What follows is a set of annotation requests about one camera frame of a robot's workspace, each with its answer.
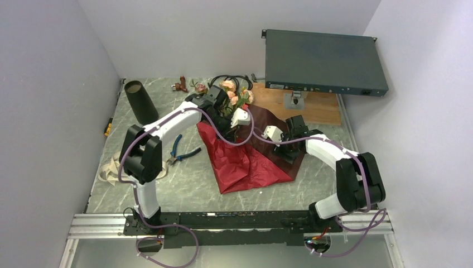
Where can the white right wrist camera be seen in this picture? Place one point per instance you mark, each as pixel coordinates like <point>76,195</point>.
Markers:
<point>272,133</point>

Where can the dark red wrapping paper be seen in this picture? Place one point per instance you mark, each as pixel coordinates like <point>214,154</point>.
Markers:
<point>252,165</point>

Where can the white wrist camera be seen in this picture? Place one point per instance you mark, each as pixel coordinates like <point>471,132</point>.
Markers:
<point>240,118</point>
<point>272,133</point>

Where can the black cone vase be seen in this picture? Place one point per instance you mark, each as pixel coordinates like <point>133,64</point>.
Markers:
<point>141,103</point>

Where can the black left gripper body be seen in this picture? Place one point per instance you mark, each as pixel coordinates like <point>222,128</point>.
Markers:
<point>222,123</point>

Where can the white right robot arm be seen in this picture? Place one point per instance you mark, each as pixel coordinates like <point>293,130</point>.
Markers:
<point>358,180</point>

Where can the yellow tool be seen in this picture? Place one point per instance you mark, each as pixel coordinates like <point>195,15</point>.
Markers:
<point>108,127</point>

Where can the wooden board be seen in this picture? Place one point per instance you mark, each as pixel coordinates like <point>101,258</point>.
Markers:
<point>319,108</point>

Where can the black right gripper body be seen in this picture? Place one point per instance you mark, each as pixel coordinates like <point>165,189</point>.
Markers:
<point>287,151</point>

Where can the aluminium frame rail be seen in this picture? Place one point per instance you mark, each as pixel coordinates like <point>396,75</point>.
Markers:
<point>111,226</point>

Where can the brown small figurine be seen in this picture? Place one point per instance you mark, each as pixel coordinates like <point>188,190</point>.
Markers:
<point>180,86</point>

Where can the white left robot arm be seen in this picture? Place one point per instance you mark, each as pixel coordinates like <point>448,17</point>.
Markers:
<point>141,159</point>

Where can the metal switch stand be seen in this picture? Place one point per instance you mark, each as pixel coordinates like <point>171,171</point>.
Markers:
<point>295,100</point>

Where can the beige ribbon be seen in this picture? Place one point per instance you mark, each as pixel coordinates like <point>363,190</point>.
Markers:
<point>108,172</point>

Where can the dark green network switch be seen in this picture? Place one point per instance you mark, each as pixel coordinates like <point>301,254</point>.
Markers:
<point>323,62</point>

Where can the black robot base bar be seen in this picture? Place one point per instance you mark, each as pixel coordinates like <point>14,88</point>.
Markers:
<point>179,229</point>

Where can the red flower bouquet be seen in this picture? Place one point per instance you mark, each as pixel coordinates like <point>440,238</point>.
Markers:
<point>237,97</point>

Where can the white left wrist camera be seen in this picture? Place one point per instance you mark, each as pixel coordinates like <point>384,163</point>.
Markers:
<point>240,118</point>

